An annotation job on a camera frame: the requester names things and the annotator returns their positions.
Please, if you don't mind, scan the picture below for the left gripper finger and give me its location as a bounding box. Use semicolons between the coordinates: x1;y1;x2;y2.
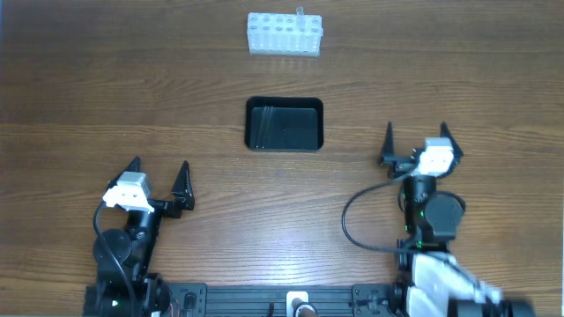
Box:
108;156;143;189
170;159;197;211

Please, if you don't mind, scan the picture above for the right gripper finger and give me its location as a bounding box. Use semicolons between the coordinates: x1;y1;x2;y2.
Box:
381;122;397;158
439;122;465;169

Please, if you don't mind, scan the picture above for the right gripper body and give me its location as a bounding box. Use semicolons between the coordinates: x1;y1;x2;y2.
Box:
380;153;419;180

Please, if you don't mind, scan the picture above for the white test tube rack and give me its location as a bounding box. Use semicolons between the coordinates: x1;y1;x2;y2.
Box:
246;11;324;57

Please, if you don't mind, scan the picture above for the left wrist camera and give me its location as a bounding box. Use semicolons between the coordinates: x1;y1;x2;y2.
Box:
101;171;154;214

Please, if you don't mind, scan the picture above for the black tray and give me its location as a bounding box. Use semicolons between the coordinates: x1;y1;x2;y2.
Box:
244;95;325;153

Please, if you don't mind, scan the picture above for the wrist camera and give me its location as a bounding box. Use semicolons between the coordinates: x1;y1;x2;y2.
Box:
416;136;456;178
101;171;154;214

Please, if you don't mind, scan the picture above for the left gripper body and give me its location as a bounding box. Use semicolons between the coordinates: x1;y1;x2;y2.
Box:
148;198;182;220

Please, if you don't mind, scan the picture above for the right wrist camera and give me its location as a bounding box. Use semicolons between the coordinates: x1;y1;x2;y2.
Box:
416;136;456;178

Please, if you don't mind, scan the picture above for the mounting rail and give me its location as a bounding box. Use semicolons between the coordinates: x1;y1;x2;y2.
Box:
83;282;475;317

